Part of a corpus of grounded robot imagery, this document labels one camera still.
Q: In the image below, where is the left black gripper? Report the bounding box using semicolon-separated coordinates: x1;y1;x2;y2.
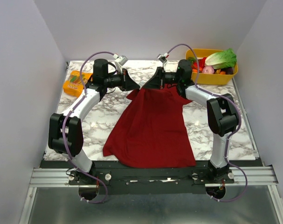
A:
104;68;140;92

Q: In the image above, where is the red t-shirt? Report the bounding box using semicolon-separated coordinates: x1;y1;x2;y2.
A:
103;88;196;168

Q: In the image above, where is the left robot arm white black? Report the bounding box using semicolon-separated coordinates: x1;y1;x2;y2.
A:
48;56;140;184

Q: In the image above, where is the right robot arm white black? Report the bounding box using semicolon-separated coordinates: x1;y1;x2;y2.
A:
143;59;241;183

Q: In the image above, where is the toy red pepper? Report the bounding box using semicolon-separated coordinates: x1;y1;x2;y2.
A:
191;57;206;71

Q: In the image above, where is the yellow plastic bin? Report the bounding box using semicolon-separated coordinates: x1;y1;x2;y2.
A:
193;49;238;85

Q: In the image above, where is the toy pink onion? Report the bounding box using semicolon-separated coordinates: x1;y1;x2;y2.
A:
202;66;214;74

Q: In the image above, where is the orange snack packet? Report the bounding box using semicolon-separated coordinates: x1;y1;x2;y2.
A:
62;70;83;97

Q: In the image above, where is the toy lettuce head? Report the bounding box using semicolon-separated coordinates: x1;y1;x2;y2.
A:
205;48;237;70

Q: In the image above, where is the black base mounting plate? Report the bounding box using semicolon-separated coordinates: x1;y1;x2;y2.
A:
30;159;272;197

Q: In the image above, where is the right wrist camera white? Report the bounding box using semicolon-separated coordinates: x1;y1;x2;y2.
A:
157;52;169;70

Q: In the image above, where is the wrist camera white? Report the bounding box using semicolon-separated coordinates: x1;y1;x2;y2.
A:
157;52;169;70
113;54;128;72

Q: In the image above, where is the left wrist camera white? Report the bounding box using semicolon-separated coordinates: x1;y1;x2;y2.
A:
113;54;128;72

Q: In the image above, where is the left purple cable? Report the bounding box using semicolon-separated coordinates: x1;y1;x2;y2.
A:
62;51;120;204

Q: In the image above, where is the purple cable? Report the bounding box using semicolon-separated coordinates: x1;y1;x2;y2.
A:
62;51;120;204
164;43;249;203

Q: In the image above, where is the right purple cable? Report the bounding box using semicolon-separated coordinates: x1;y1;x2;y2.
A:
164;43;249;203

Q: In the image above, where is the aluminium rail frame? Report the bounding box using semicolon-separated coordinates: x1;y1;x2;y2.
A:
20;160;283;224

